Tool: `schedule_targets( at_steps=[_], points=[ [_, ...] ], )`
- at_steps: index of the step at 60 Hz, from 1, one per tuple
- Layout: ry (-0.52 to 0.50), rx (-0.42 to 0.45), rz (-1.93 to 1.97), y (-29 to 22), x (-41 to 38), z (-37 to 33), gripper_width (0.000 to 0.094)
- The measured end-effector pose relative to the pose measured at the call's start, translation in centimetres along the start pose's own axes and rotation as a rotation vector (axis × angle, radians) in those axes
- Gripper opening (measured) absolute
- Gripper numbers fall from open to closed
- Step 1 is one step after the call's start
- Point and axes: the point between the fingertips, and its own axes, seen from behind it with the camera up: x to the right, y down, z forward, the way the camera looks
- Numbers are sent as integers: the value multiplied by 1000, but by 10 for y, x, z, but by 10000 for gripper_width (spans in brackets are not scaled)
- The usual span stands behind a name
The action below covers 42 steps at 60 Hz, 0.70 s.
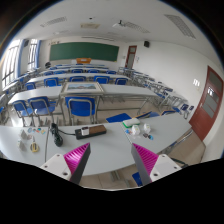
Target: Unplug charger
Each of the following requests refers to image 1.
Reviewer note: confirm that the black brown power strip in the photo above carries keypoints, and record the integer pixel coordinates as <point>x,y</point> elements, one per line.
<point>93,131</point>

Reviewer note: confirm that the red brown far door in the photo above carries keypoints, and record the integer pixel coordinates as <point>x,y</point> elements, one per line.
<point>130,56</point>

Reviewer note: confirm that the classroom window left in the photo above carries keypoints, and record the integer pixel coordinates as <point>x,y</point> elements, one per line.
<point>9,65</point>

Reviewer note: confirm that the green chalkboard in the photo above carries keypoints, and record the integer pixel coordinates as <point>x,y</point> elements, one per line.
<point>73,50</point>

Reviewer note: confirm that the ceiling projector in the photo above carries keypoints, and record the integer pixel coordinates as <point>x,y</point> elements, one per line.
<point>120,24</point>

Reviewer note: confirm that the orange teacher desk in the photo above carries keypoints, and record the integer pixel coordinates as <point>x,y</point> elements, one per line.
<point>83,60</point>

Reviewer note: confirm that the blue chair front left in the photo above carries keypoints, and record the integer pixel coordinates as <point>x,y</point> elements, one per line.
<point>42,106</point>

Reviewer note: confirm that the white charger plug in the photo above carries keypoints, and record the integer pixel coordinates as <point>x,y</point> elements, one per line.
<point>85,131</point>

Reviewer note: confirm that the white green box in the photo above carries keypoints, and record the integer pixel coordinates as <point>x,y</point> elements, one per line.
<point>130,122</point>

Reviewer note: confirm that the framed landscape picture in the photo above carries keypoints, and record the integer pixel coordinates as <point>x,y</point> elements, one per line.
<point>82,87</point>

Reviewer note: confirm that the clear plastic bag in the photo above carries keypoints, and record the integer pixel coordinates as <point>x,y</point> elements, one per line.
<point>135,130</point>

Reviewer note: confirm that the small white bottle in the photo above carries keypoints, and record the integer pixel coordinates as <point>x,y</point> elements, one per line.
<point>146,128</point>

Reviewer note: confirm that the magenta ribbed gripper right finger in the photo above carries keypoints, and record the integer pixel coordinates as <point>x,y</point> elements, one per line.
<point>145,161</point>

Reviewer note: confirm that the wall speaker black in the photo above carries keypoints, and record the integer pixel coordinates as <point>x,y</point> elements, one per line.
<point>146,44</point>

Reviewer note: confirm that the blue folded chair seat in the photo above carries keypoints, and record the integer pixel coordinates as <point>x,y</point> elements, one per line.
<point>118,118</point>

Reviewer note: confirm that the blue chair far left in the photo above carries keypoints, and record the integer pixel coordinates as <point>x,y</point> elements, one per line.
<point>23,110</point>

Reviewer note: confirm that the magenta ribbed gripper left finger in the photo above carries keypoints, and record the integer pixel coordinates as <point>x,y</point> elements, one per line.
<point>76,161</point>

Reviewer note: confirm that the blue chair front centre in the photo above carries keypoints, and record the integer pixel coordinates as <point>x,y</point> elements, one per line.
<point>80,106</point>

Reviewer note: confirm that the blue chair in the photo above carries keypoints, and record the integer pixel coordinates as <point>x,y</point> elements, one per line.
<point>42,106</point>
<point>80,106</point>
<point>23,110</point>

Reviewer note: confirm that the grey desk second row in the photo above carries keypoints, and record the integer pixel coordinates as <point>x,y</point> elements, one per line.
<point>120,92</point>

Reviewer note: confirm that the red brown side door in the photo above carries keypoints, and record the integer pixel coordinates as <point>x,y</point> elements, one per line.
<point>207,110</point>

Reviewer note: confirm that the yellow tape roll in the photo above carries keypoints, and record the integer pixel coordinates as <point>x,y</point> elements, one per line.
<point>34,147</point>

